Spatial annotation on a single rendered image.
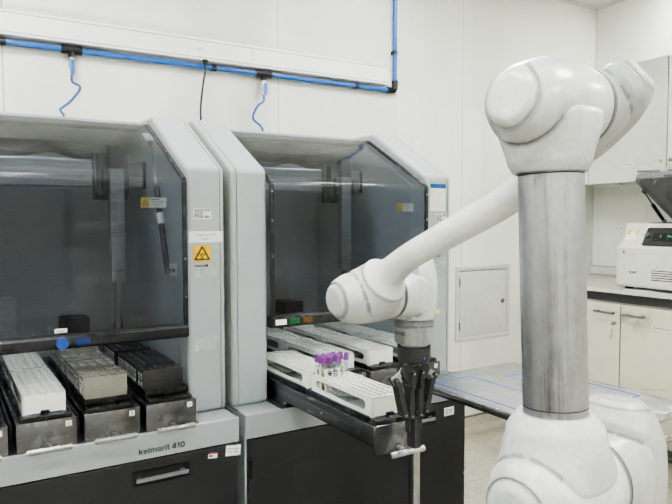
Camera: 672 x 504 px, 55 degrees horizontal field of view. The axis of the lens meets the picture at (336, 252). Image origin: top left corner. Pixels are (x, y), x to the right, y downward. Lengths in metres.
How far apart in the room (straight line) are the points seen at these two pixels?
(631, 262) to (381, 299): 2.70
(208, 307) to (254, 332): 0.17
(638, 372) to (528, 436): 2.89
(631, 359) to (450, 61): 1.94
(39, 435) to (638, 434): 1.31
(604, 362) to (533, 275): 3.02
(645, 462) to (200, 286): 1.21
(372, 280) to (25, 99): 1.95
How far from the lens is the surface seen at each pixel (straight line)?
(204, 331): 1.91
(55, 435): 1.77
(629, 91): 1.17
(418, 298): 1.42
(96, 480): 1.83
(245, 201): 1.93
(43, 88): 2.95
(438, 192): 2.32
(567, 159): 1.02
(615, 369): 4.00
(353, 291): 1.30
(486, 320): 4.09
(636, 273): 3.87
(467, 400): 1.77
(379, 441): 1.58
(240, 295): 1.93
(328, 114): 3.39
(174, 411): 1.83
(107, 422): 1.79
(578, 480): 1.06
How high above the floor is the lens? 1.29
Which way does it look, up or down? 3 degrees down
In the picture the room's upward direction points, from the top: straight up
